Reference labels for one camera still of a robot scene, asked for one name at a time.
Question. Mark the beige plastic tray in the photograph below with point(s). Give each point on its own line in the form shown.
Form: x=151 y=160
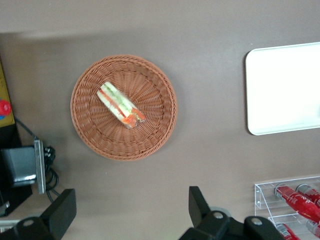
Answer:
x=282 y=90

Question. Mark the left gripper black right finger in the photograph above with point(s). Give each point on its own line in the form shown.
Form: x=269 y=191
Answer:
x=197 y=210

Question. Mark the sandwich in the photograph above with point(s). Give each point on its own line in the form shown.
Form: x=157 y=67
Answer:
x=117 y=102

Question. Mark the red cola bottle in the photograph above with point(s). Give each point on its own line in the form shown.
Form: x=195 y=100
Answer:
x=287 y=231
x=311 y=195
x=295 y=202
x=314 y=228

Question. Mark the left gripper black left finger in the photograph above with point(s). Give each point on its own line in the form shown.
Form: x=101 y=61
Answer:
x=62 y=210

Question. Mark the yellow control box red button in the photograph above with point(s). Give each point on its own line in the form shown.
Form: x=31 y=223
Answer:
x=3 y=87

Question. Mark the round brown wicker basket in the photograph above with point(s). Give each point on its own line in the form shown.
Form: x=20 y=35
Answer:
x=150 y=130

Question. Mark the black countertop appliance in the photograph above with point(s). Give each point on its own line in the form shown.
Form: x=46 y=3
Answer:
x=10 y=135

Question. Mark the clear acrylic bottle rack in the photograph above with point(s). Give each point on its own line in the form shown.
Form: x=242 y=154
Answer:
x=262 y=197

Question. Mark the grey metal box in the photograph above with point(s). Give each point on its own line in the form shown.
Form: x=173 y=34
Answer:
x=20 y=162

